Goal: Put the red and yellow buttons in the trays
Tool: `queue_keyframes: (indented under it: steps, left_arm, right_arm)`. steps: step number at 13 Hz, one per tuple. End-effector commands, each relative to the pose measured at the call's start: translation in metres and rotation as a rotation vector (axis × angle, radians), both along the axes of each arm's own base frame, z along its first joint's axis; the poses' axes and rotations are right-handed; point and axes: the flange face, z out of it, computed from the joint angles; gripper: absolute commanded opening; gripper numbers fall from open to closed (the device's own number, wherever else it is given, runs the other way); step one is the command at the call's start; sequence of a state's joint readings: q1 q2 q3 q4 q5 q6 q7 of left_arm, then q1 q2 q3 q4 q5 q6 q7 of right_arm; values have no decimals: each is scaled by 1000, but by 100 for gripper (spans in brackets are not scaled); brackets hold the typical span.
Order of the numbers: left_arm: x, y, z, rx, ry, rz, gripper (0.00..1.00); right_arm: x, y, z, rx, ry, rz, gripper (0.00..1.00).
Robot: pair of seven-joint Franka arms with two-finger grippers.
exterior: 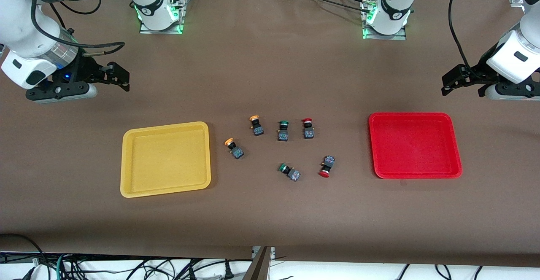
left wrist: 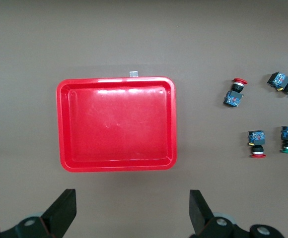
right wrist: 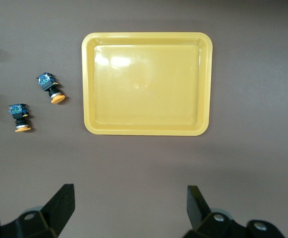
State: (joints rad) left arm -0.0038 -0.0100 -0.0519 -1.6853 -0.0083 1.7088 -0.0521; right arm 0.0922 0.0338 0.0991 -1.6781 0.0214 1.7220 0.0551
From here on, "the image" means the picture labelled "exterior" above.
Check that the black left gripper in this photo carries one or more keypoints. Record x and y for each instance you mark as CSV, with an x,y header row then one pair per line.
x,y
476,71

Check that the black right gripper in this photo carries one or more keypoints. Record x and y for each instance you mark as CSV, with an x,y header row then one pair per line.
x,y
85,71

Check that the red push button switch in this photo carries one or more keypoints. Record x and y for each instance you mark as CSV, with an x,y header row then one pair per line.
x,y
327,165
308,130

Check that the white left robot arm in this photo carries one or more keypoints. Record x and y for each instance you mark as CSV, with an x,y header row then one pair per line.
x,y
512,54

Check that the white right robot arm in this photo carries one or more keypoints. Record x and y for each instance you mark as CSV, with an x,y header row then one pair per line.
x,y
25,31

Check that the red plastic tray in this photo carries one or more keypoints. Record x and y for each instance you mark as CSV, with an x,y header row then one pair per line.
x,y
414,145

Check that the yellow plastic tray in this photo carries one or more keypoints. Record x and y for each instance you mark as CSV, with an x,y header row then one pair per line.
x,y
166,160

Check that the brown table cover sheet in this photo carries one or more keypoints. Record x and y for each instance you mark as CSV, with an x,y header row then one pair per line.
x,y
270,73

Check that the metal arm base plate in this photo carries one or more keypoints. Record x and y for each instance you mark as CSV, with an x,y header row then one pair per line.
x,y
145,27
400,35

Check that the yellow push button switch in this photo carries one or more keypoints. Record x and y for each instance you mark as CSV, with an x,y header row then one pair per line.
x,y
235,149
256,126

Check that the green push button switch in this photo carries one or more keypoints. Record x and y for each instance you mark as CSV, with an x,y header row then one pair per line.
x,y
283,131
290,172

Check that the metal frame beam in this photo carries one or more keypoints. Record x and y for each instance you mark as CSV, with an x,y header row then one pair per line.
x,y
258,267

